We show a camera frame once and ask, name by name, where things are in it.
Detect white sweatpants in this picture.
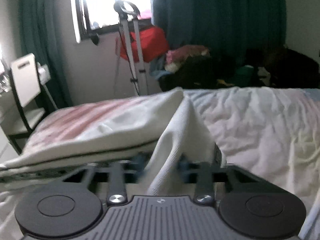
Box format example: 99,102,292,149
1,88,225,196

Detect dark clothes pile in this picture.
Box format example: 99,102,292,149
158,46,319,91

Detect pink bed sheet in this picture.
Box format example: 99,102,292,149
1,88,319,239

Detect white black chair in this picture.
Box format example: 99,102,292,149
8,53,57,154

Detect pink floral cloth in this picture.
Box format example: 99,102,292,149
164,45,210,73

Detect dark teal left curtain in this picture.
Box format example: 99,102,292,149
19,0,73,108

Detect dark teal curtain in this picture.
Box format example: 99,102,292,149
151,0,286,54
19,0,73,108

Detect red bag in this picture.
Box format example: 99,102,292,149
116,25,170,63

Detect dark teal right curtain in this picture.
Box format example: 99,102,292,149
151,0,286,54

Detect silver tripod stand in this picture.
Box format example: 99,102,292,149
113,0,149,96

